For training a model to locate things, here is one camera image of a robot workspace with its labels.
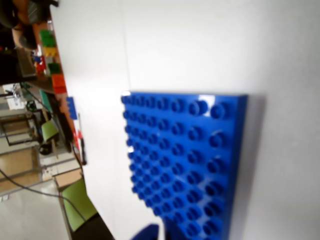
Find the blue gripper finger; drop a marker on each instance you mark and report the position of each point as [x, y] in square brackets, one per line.
[147, 233]

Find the bare forearm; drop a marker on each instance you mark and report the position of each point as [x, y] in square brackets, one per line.
[26, 37]

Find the blue toy block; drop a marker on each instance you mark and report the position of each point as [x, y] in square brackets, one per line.
[71, 107]

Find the orange toy block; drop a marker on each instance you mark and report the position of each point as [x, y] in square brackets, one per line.
[59, 83]

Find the dark green toy block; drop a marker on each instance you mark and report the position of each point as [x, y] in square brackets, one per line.
[54, 68]

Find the yellow toy block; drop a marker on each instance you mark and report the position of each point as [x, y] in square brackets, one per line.
[50, 52]

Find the bright green toy block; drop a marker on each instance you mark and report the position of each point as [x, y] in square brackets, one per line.
[48, 38]

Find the red and black tool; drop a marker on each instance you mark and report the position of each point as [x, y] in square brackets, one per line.
[83, 145]

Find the small green chair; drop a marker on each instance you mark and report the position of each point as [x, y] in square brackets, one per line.
[49, 130]

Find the teal box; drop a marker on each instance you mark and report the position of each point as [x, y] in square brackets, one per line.
[46, 98]

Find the brown wooden desk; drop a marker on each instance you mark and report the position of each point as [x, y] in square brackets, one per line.
[45, 83]

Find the red and blue blocks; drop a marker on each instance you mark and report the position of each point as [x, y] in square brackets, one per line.
[40, 65]

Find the dark laptop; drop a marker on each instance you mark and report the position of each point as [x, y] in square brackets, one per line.
[25, 62]

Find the person in dark shirt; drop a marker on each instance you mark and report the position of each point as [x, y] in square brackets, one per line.
[15, 12]

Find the blue 8x8 base plate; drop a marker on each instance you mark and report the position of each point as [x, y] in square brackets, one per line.
[175, 150]

